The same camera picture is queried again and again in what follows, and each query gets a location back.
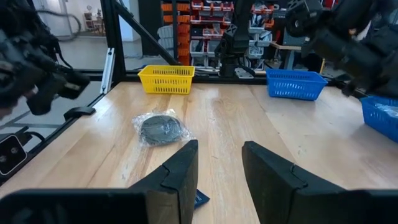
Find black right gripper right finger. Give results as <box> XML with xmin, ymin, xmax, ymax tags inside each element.
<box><xmin>241</xmin><ymin>141</ymin><xmax>398</xmax><ymax>224</ymax></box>

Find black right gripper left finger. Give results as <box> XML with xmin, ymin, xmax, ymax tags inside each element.
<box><xmin>0</xmin><ymin>139</ymin><xmax>199</xmax><ymax>224</ymax></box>

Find black remote device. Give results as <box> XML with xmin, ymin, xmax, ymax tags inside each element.
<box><xmin>194</xmin><ymin>189</ymin><xmax>211</xmax><ymax>209</ymax></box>

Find black mesh sponge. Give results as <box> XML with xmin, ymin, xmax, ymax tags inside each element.
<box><xmin>131</xmin><ymin>108</ymin><xmax>193</xmax><ymax>147</ymax></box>

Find blue plastic basket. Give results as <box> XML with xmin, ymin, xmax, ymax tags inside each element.
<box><xmin>266</xmin><ymin>68</ymin><xmax>329</xmax><ymax>101</ymax></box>
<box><xmin>359</xmin><ymin>95</ymin><xmax>398</xmax><ymax>143</ymax></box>

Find wooden desk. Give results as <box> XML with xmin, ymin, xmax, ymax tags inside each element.
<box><xmin>269</xmin><ymin>41</ymin><xmax>324</xmax><ymax>72</ymax></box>

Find yellow plastic basket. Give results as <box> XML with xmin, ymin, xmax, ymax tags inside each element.
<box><xmin>137</xmin><ymin>64</ymin><xmax>196</xmax><ymax>95</ymax></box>

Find storage rack with orange bins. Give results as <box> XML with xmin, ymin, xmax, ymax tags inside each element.
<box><xmin>160</xmin><ymin>0</ymin><xmax>282</xmax><ymax>68</ymax></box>

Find black frame clip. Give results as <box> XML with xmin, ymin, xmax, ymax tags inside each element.
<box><xmin>63</xmin><ymin>106</ymin><xmax>96</xmax><ymax>121</ymax></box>

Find silver aluminium bracket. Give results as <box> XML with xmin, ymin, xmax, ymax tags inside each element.
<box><xmin>99</xmin><ymin>47</ymin><xmax>116</xmax><ymax>95</ymax></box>

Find black camera cable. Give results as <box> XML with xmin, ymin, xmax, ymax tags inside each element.
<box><xmin>18</xmin><ymin>130</ymin><xmax>47</xmax><ymax>143</ymax></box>

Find black aluminium table frame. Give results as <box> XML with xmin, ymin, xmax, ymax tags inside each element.
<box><xmin>0</xmin><ymin>0</ymin><xmax>398</xmax><ymax>187</ymax></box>

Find black table-level camera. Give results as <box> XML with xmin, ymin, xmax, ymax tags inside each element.
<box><xmin>0</xmin><ymin>134</ymin><xmax>28</xmax><ymax>177</ymax></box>

